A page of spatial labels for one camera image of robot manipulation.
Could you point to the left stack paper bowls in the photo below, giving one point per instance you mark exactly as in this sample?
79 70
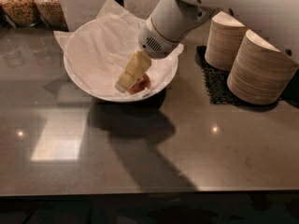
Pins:
225 37

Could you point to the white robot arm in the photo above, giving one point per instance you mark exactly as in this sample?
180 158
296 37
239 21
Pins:
276 21

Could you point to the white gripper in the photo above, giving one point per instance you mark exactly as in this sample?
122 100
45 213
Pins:
154 43

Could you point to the right glass cereal jar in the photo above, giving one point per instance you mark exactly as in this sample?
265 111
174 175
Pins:
51 11

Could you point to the white bowl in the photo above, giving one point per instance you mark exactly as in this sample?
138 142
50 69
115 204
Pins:
81 81

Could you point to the right stack paper bowls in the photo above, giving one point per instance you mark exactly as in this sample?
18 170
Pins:
260 72

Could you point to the stack paper bowls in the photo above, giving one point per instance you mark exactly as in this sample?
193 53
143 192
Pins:
225 37
260 72

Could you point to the glass cereal jar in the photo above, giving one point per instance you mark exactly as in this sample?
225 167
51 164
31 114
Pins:
21 12
51 11

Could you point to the red apple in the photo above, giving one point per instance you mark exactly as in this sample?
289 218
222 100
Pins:
143 83

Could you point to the white paper liner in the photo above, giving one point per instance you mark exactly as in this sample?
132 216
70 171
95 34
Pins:
99 50

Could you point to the black mesh mat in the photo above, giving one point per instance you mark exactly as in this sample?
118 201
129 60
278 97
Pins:
215 81

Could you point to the left glass cereal jar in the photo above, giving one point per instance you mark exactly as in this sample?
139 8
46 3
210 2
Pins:
21 12

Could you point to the left white sign panel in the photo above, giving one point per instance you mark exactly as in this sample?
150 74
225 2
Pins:
78 12

